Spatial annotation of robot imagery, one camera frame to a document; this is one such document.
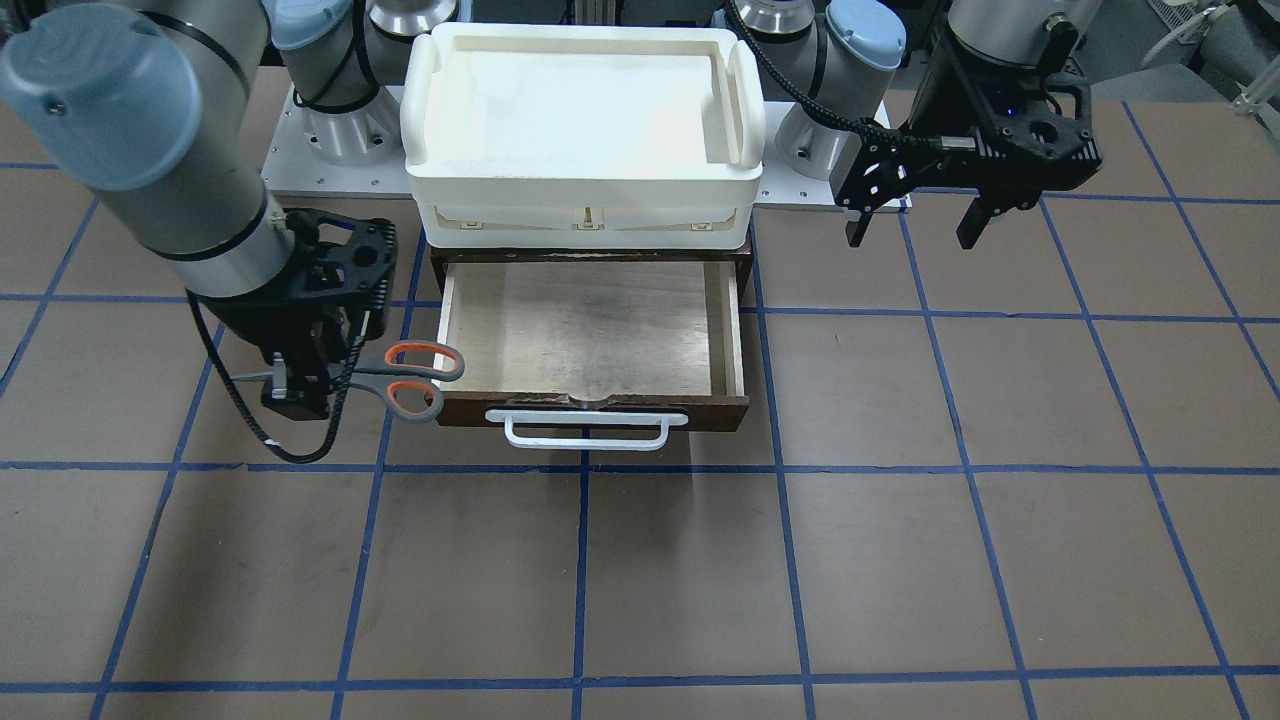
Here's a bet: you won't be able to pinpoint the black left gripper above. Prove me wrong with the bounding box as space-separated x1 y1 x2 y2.
835 50 1103 250

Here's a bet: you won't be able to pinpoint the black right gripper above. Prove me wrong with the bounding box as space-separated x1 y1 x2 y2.
210 208 397 421

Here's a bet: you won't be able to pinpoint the grey orange scissors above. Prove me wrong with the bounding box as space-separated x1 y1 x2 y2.
232 341 465 423

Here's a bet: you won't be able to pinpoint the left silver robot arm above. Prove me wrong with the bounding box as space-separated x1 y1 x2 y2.
722 1 1103 249

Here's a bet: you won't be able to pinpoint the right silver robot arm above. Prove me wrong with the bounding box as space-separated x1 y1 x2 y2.
3 1 465 423

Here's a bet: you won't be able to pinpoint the white plastic tray box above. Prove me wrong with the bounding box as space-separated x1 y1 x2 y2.
399 22 765 250

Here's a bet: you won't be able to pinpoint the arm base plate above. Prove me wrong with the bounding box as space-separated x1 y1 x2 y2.
261 90 412 199
755 101 849 211

